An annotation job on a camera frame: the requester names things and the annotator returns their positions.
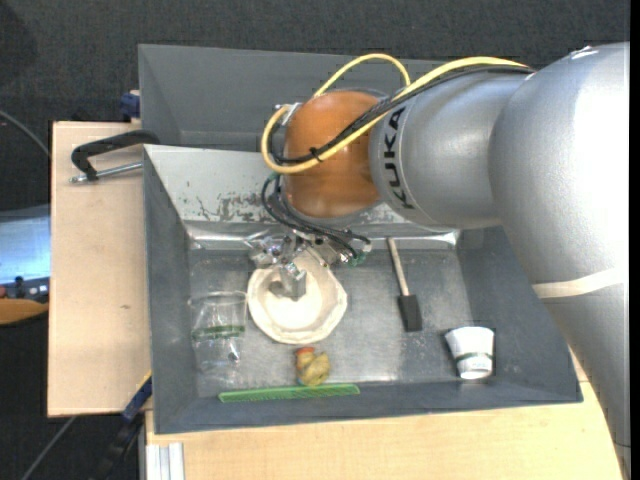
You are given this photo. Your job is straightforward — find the green comb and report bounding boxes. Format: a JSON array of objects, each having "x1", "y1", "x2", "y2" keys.
[{"x1": 217, "y1": 382, "x2": 362, "y2": 404}]

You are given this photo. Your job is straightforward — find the cream white bowl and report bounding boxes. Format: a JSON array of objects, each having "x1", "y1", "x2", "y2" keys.
[{"x1": 246, "y1": 261, "x2": 349, "y2": 346}]

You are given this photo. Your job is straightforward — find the clear plastic cup, green band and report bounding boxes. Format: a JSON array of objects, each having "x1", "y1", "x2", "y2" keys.
[{"x1": 186, "y1": 290, "x2": 249, "y2": 375}]

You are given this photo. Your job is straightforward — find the pale wood board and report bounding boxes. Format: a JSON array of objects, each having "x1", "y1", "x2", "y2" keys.
[{"x1": 46, "y1": 120, "x2": 153, "y2": 418}]

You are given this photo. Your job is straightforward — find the black foam brush, wood handle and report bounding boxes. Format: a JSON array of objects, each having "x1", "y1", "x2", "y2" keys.
[{"x1": 385, "y1": 237, "x2": 425, "y2": 333}]

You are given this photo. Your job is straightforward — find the grey metal bin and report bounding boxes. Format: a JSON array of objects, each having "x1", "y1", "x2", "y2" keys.
[{"x1": 137, "y1": 42, "x2": 584, "y2": 436}]

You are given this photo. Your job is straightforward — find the yellow toy duck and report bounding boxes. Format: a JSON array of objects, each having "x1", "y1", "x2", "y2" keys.
[{"x1": 293, "y1": 346, "x2": 333, "y2": 388}]

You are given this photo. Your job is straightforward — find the white paper cup, green band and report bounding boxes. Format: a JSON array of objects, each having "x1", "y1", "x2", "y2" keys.
[{"x1": 443, "y1": 325, "x2": 497, "y2": 382}]

